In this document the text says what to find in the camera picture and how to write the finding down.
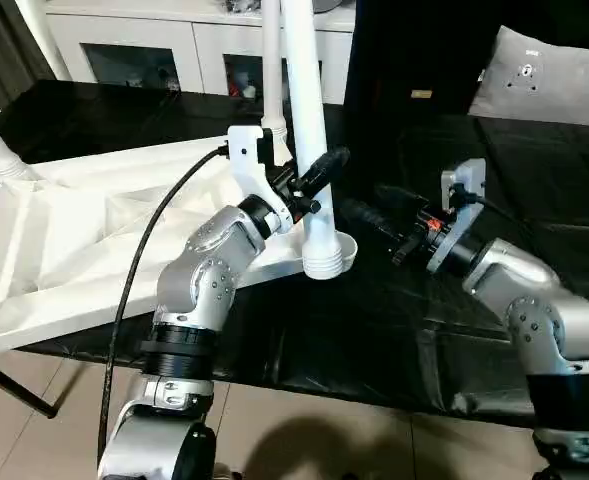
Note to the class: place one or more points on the white plastic table top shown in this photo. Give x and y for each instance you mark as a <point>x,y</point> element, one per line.
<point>84,220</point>

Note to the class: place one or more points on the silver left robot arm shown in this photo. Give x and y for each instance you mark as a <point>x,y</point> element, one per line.
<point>204,280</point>

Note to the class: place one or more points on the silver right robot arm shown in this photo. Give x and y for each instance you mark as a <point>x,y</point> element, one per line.
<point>534,300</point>

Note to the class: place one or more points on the small yellow label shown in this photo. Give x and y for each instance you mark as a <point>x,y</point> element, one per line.
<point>421,94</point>

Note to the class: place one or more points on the grey round helmet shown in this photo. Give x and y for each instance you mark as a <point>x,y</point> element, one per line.
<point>324,4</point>

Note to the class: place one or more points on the small clutter pile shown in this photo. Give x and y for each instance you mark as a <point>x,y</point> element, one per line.
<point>242,5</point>

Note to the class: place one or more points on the light grey pillow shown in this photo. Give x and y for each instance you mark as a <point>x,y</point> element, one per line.
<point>549,80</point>

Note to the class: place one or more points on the white glass-door cabinet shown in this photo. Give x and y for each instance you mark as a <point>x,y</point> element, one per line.
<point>174,40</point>

